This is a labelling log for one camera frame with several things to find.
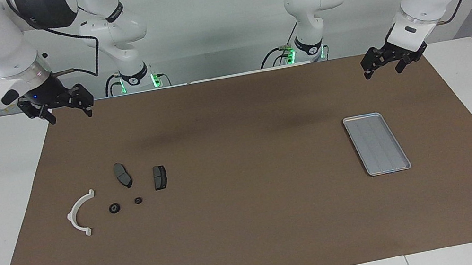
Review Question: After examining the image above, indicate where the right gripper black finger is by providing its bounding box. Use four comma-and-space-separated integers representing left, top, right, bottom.
67, 81, 97, 120
17, 94, 58, 130

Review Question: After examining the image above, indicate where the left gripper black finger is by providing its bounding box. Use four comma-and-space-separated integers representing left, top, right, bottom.
359, 47, 385, 80
392, 45, 431, 74

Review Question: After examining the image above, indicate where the silver metal tray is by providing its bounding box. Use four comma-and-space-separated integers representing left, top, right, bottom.
342, 108, 412, 180

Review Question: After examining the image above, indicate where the curved dark grey brake pad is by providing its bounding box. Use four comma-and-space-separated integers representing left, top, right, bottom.
112, 161, 134, 191

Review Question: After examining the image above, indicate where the rectangular dark grey brake pad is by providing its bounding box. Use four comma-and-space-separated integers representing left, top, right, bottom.
151, 164, 170, 191

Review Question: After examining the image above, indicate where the brown table mat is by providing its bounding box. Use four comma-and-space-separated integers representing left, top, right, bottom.
0, 35, 472, 265

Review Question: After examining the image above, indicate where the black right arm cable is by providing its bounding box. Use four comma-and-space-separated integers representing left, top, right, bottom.
5, 0, 105, 90

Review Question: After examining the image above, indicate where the white semicircular plastic bracket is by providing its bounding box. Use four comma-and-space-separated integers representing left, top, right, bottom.
63, 189, 102, 240

